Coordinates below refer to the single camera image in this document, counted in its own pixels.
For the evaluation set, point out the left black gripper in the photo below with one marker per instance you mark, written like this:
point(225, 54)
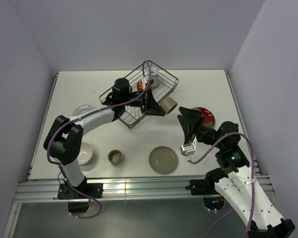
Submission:
point(150, 107)

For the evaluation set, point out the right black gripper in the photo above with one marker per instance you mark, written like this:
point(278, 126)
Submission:
point(191, 121)

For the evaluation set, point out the small grey espresso cup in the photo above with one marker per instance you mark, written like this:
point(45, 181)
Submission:
point(168, 105)

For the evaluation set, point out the orange black patterned cup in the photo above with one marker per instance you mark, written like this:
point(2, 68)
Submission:
point(141, 84)

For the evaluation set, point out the light blue ceramic mug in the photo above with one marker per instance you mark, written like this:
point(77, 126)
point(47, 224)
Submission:
point(155, 77)

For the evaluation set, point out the small brown speckled cup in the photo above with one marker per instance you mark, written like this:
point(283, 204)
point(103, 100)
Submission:
point(115, 157)

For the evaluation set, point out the light blue saucer plate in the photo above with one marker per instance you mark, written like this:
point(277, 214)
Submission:
point(82, 110)

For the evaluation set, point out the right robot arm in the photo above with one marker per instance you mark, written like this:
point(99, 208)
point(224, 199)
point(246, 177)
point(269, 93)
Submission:
point(234, 179)

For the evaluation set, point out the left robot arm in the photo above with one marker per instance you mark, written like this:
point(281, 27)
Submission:
point(63, 141)

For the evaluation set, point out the red floral plate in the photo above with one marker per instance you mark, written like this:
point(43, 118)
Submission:
point(207, 115)

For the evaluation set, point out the grey stoneware saucer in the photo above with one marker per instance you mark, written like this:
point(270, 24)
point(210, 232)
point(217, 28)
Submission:
point(163, 160)

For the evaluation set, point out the white ceramic bowl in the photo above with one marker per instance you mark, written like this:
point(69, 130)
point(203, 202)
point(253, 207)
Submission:
point(85, 153)

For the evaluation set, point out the dark wire dish rack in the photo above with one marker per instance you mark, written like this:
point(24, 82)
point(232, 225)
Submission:
point(119, 92)

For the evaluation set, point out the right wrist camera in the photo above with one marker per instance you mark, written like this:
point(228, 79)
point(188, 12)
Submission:
point(188, 149)

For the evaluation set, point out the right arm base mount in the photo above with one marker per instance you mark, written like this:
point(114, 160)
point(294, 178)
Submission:
point(212, 200)

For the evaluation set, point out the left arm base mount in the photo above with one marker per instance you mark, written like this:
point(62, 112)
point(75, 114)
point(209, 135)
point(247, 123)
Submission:
point(79, 203)

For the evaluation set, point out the aluminium extrusion rail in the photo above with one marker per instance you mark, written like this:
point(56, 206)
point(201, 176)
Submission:
point(41, 191)

